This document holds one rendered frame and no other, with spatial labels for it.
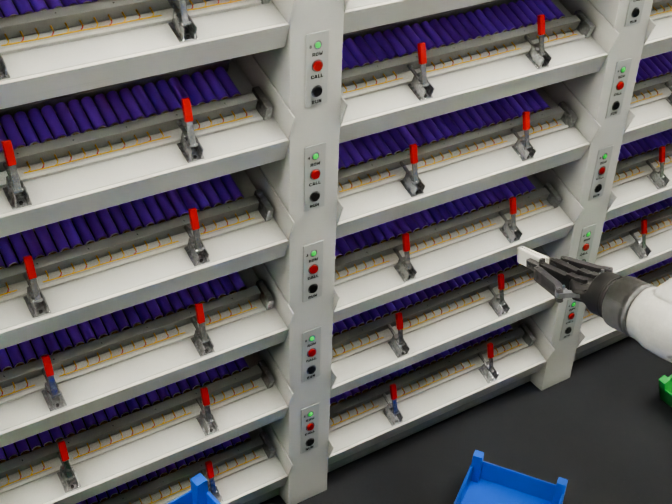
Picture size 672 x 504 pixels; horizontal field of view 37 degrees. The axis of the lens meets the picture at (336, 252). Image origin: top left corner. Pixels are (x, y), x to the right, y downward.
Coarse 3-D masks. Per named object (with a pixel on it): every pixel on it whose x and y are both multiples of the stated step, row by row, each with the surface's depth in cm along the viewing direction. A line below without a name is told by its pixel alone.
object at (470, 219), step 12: (540, 192) 211; (504, 204) 206; (516, 204) 207; (528, 204) 210; (468, 216) 202; (480, 216) 203; (492, 216) 205; (516, 216) 207; (432, 228) 198; (444, 228) 199; (456, 228) 201; (480, 228) 203; (396, 240) 194; (420, 240) 197; (360, 252) 190; (372, 252) 191; (384, 252) 193; (336, 264) 187; (348, 264) 189
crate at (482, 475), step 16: (480, 464) 210; (464, 480) 207; (480, 480) 214; (496, 480) 213; (512, 480) 211; (528, 480) 209; (560, 480) 205; (464, 496) 210; (480, 496) 210; (496, 496) 210; (512, 496) 211; (528, 496) 211; (544, 496) 210; (560, 496) 206
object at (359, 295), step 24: (552, 192) 211; (552, 216) 210; (576, 216) 209; (432, 240) 199; (480, 240) 202; (504, 240) 203; (528, 240) 205; (552, 240) 212; (360, 264) 192; (384, 264) 193; (432, 264) 195; (456, 264) 197; (480, 264) 202; (336, 288) 187; (360, 288) 188; (384, 288) 189; (408, 288) 193; (336, 312) 184; (360, 312) 190
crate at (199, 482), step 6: (198, 474) 150; (192, 480) 150; (198, 480) 150; (204, 480) 150; (192, 486) 150; (198, 486) 149; (204, 486) 150; (186, 492) 151; (192, 492) 151; (198, 492) 150; (204, 492) 151; (180, 498) 150; (186, 498) 151; (192, 498) 152; (198, 498) 150; (204, 498) 151; (210, 498) 150
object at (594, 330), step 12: (660, 264) 257; (636, 276) 253; (648, 276) 253; (660, 276) 254; (588, 312) 243; (588, 324) 242; (600, 324) 243; (588, 336) 240; (600, 336) 241; (612, 336) 246; (576, 348) 238; (588, 348) 243
